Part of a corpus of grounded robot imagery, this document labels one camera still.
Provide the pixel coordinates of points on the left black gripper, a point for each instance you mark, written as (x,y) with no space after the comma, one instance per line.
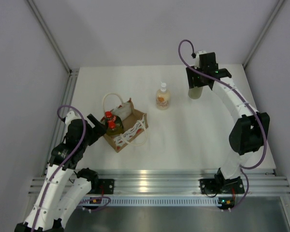
(99,129)

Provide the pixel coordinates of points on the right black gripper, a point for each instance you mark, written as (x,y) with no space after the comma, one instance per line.
(190,74)

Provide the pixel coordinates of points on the yellow-green red-cap bottle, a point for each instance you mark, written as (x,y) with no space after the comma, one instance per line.
(114,129)

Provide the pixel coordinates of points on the white-lid frosted jar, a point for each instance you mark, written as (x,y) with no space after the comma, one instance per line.
(195,93)

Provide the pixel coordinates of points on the jute watermelon canvas bag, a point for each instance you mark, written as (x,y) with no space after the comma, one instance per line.
(133,121)

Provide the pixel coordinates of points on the pump soap bottle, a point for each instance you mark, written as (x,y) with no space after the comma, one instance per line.
(163,97)

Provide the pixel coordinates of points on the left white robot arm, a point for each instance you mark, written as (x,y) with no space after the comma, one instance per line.
(63,188)

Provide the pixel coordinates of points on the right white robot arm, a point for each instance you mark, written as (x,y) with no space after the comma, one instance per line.
(250,126)

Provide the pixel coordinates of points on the dark green red-cap bottle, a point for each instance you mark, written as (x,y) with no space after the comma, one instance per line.
(110,117)

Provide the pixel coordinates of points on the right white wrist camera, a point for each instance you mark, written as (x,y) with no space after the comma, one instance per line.
(197,57)

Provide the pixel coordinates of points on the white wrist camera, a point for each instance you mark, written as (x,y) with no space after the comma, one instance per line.
(197,57)
(71,115)

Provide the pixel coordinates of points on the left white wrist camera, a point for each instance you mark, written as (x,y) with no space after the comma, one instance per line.
(71,115)

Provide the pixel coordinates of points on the left aluminium frame post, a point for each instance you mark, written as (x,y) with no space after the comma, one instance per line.
(72,73)

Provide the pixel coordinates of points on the aluminium frame post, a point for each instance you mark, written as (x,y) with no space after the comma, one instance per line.
(263,32)
(72,73)

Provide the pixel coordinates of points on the left black mount plate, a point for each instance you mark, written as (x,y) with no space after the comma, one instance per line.
(105,187)

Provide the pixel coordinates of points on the black mount plate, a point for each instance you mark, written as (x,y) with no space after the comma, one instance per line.
(105,187)
(208,187)

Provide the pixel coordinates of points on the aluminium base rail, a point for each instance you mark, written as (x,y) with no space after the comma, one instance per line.
(187,182)

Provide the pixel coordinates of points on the slotted cable duct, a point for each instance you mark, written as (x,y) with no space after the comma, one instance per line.
(153,201)

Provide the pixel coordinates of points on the right aluminium frame post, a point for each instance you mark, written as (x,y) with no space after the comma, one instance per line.
(263,32)

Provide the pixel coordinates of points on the right black mount plate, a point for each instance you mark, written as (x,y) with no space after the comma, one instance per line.
(208,187)

